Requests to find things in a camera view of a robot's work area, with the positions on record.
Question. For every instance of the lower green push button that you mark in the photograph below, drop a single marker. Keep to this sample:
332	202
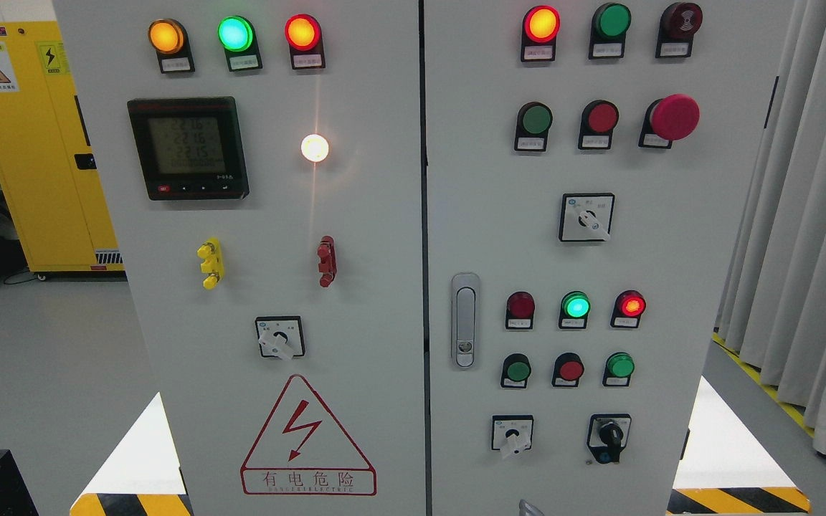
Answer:
515	371

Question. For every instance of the green push button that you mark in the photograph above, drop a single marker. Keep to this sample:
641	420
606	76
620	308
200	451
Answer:
533	123
515	371

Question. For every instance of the upper green push button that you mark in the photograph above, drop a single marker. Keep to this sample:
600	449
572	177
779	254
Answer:
533	123

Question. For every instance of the lower red push button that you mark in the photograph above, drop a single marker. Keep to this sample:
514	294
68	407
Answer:
568	371

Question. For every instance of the red push button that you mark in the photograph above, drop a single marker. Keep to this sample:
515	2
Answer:
598	120
568	371

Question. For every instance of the upper red push button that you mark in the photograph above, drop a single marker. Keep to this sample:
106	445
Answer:
598	120

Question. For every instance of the red mushroom emergency stop button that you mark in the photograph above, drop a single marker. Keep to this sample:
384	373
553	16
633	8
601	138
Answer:
669	119

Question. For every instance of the grey electrical control cabinet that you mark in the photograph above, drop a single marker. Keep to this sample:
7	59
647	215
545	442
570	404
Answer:
419	102

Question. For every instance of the red terminal connector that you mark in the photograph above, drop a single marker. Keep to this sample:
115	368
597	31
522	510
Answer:
327	265

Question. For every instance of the dark red indicator light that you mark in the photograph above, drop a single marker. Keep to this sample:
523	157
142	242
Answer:
520	311

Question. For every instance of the white lit indicator lamp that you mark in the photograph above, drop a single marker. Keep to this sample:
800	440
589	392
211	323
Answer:
315	148

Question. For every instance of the lit green indicator light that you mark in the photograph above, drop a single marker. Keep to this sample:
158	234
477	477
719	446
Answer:
574	310

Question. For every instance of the yellow terminal connector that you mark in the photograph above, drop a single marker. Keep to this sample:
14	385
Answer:
212	264

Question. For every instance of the lit red indicator light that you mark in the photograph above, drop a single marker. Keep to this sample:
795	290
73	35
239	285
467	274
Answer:
628	309

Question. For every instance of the red electric hazard warning sticker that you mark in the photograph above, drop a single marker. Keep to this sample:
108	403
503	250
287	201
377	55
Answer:
303	449

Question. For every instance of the green indicator light lower right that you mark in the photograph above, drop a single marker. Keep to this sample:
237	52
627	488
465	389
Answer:
618	371

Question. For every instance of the black digital power meter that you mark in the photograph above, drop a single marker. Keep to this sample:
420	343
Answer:
189	148

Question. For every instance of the red indicator light top left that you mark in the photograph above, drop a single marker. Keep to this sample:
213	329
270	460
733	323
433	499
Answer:
305	39

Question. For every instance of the red indicator light top right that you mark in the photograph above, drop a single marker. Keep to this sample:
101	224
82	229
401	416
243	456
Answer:
540	28

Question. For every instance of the green indicator light top left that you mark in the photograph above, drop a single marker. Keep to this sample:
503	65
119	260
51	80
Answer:
238	38

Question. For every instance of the green indicator light top right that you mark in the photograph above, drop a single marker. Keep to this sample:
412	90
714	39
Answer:
609	26

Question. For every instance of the amber indicator light top left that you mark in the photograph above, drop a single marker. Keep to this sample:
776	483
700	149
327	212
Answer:
172	47

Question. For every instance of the dark red buzzer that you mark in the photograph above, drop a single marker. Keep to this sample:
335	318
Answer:
678	25

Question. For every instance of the grey curtain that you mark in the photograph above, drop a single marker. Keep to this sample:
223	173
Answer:
773	310

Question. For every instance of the yellow safety storage cabinet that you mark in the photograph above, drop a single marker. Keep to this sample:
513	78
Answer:
47	170

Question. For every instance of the silver door latch handle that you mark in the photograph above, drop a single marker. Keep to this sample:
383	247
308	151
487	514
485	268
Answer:
464	297

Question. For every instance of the left door rotary selector switch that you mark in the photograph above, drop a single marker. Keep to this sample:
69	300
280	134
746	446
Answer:
280	337

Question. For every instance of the upper right rotary selector switch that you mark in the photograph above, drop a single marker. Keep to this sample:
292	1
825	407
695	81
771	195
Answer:
586	217

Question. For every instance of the lower white rotary selector switch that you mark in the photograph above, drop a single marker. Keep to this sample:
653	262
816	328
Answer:
511	435

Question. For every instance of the black knob selector switch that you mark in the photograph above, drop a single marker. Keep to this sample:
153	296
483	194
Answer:
607	436

